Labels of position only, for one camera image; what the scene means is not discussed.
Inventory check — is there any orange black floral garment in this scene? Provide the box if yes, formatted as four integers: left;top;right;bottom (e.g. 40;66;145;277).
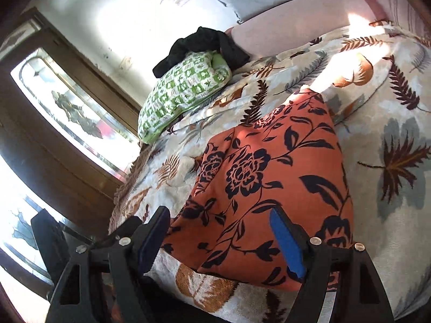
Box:
162;89;354;291

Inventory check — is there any green white patterned pillow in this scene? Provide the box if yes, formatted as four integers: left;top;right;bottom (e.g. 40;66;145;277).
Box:
137;51;232;145

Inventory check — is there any cream leaf pattern blanket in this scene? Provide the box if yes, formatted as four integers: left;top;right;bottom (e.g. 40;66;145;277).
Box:
110;22;430;322

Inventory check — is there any black garment on pillow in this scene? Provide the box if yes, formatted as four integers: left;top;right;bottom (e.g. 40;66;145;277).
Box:
153;27;250;78

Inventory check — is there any pink bed headboard cushion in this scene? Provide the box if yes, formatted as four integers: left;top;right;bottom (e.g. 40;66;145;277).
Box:
225;0;405;62

